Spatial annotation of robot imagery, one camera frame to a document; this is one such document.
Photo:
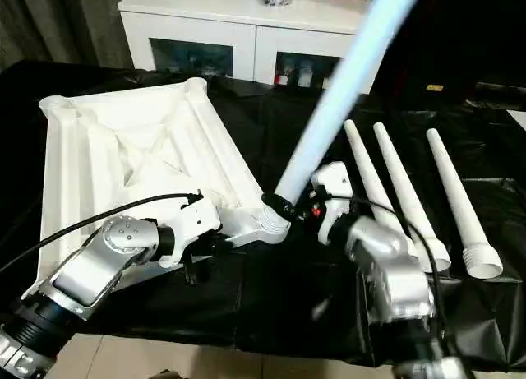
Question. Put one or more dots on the small yellow object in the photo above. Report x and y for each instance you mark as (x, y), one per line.
(435, 87)

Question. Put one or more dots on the white flat panel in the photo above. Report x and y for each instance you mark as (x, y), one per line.
(518, 120)

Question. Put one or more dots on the white plastic table leg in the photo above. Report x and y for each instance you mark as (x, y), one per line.
(398, 177)
(452, 190)
(328, 120)
(363, 161)

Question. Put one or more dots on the grey pleated curtain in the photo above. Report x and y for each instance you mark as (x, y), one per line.
(49, 21)

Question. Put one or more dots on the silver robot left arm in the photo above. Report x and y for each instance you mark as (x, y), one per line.
(82, 272)

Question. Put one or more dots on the white glass-door cabinet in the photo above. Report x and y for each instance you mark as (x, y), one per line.
(205, 13)

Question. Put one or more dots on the white plastic table top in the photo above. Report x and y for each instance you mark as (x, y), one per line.
(123, 157)

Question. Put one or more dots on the black work mat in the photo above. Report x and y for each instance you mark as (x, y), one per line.
(267, 292)

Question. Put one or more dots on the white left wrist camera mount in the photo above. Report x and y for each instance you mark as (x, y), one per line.
(201, 216)

